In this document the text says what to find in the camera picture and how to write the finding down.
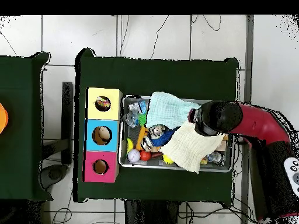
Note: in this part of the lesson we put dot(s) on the wooden box with three holes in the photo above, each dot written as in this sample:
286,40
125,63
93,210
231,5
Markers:
109,142

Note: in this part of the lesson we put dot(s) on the colourful dotted cloth bag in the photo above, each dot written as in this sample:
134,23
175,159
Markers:
102,102

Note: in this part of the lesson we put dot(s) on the white baseball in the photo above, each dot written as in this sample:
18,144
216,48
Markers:
134,155

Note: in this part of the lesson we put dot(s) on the crushed bottle with blue label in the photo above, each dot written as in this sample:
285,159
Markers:
143,106

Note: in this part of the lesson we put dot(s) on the grey round stand base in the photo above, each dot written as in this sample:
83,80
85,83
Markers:
55,173

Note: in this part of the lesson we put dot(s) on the dark green table cloth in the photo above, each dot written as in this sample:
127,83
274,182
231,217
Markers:
163,77
18,116

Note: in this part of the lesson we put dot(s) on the orange object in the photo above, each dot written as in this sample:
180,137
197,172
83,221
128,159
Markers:
3,119

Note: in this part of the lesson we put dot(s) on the mint waffle cloth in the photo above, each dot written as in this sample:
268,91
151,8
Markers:
168,112

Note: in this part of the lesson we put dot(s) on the black upright panel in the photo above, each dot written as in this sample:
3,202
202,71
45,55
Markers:
67,105

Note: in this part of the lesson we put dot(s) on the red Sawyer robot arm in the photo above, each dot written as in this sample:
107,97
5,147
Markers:
261,123

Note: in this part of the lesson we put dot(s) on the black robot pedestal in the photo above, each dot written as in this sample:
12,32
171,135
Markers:
151,214

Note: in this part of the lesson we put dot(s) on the small red ball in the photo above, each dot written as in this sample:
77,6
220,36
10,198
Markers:
145,155

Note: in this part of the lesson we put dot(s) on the clear crushed bottle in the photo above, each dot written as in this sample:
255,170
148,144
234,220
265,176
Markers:
132,119

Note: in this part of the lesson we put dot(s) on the orange toy carrot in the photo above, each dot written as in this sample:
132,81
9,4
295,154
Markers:
141,137

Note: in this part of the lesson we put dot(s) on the crushed silver can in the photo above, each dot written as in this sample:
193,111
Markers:
157,131

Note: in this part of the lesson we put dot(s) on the crushed printed can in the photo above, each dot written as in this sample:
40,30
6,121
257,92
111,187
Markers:
146,142

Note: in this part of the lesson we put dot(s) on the cream waffle cloth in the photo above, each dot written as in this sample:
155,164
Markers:
186,147

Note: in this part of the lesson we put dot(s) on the blue fluffy cloth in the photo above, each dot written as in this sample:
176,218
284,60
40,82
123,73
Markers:
163,137

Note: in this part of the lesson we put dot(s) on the yellow foam banana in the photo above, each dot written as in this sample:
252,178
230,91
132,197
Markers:
129,145

